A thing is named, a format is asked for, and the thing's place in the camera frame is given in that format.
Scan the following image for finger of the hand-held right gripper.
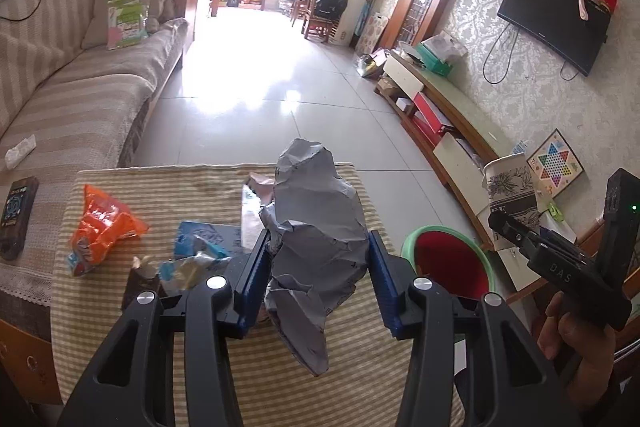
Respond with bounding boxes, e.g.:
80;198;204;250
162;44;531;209
487;210;539;254
538;226;577;255

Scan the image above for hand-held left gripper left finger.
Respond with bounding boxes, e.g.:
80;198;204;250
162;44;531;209
57;229;274;427

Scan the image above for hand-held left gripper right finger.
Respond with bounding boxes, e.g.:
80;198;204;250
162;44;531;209
367;229;584;427

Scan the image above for floral paper cup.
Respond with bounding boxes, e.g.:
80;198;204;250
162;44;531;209
480;152;544;253

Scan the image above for blue white carton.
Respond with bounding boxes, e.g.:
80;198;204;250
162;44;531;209
172;220;244;259

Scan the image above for green bin with red liner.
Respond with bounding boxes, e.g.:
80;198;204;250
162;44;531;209
400;224;496;304

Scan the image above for grey wrapper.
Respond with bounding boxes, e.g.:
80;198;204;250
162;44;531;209
258;137;371;378

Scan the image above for person's right hand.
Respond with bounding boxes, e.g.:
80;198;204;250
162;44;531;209
537;293;619;409

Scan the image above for checkers board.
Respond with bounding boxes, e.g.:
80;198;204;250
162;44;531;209
525;129;585;198

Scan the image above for striped tablecloth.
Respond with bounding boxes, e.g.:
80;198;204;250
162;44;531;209
50;162;472;427

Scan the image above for wooden television cabinet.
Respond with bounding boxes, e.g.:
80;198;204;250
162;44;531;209
374;49;601;294

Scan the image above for red box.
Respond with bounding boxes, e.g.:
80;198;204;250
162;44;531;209
412;92;454;136

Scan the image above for orange snack bag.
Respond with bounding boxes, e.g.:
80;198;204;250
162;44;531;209
67;184;151;278

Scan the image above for white plastic bag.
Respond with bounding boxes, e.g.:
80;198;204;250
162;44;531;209
422;31;469;60

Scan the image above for black television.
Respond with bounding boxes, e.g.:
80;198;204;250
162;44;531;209
496;0;612;78

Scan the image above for wooden side table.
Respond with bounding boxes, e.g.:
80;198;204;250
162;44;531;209
0;316;64;406

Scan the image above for black box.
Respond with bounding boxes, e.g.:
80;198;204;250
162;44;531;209
0;176;40;262

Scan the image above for patterned board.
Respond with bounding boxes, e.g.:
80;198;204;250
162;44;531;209
355;12;390;56

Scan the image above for striped beige sofa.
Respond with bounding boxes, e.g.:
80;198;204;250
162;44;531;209
0;0;190;309

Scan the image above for wooden chair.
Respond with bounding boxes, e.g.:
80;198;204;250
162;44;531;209
302;0;341;43

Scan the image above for white tissue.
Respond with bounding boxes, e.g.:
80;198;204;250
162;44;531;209
3;134;38;170

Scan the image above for black backpack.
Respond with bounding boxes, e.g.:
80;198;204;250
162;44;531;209
314;0;349;18

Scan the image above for green snack bag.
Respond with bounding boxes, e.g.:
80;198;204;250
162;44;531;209
106;0;151;52

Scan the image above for beige cushion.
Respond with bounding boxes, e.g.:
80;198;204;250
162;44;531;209
80;0;174;50

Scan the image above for television cable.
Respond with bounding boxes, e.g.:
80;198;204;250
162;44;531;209
482;26;519;86

